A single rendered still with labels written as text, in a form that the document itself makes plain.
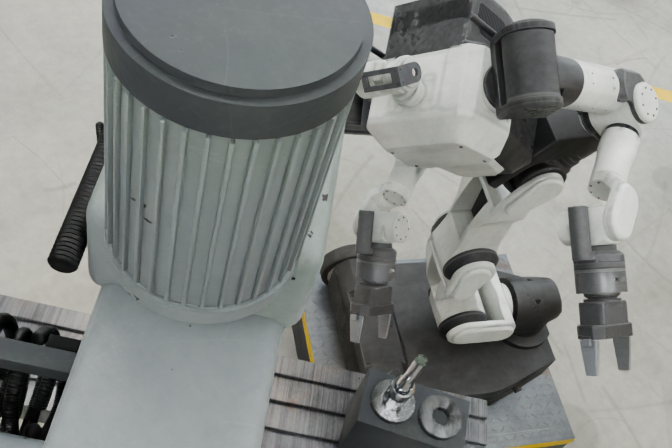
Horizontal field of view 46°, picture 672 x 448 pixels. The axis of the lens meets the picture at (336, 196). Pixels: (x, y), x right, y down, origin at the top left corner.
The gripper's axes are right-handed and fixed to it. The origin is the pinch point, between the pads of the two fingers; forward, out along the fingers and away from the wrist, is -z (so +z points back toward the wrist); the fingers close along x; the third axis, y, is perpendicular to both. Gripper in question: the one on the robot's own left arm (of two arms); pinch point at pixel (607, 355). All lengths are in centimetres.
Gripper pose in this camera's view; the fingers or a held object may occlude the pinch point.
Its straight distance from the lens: 149.9
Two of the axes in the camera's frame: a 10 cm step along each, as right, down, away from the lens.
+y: 6.5, -1.3, -7.5
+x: -7.6, -0.5, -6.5
